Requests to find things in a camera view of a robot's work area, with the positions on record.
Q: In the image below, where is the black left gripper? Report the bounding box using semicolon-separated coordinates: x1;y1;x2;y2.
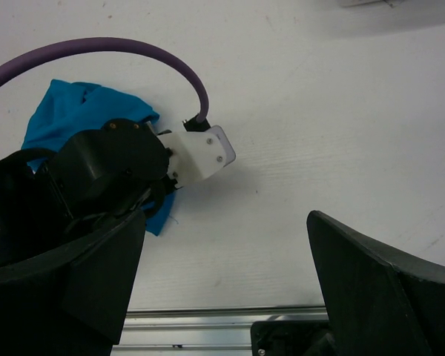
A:
47;119;171;226

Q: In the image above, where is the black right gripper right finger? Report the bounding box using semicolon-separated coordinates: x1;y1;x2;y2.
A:
306;211;445;355

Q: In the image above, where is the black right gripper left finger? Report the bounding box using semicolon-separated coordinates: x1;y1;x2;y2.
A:
0;211;145;355

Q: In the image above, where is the blue t shirt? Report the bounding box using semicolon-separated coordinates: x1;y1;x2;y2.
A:
22;79;175;240

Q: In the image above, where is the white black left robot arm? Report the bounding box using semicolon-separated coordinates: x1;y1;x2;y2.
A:
0;119;172;268

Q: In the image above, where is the white plastic laundry basket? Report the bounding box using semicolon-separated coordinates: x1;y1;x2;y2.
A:
337;0;445;7

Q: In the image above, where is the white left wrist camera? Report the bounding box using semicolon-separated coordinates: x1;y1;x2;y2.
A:
159;125;236;189

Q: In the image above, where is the aluminium front rail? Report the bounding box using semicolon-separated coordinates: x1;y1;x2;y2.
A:
111;306;328;355

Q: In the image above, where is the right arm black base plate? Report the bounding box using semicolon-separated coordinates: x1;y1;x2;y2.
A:
250;320;338;356

